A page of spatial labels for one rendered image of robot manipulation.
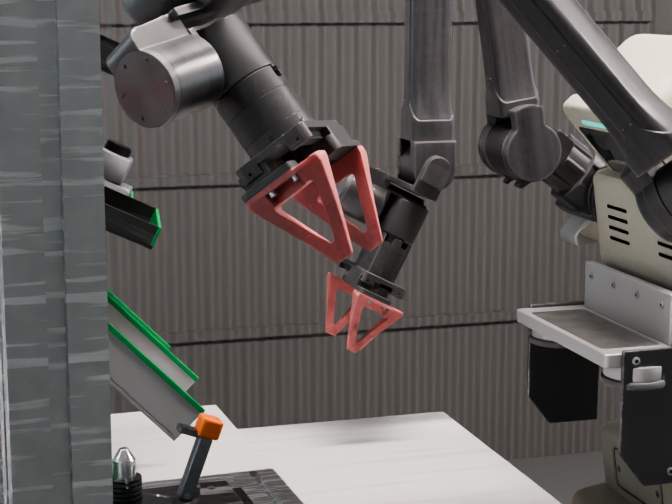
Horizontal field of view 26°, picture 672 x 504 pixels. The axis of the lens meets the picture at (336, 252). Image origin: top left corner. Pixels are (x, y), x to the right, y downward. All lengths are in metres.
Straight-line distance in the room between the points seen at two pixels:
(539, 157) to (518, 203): 2.54
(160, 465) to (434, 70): 0.60
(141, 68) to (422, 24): 0.84
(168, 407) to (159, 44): 0.53
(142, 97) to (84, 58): 0.63
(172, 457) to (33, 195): 1.45
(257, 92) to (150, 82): 0.09
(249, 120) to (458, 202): 3.28
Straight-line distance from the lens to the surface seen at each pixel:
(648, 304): 1.74
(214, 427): 1.28
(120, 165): 1.63
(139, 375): 1.48
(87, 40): 0.43
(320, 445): 1.90
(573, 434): 4.68
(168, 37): 1.08
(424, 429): 1.97
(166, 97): 1.05
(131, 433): 1.97
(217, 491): 1.41
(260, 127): 1.09
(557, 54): 1.49
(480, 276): 4.42
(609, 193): 1.84
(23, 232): 0.43
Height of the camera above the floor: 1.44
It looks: 10 degrees down
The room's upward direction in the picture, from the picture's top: straight up
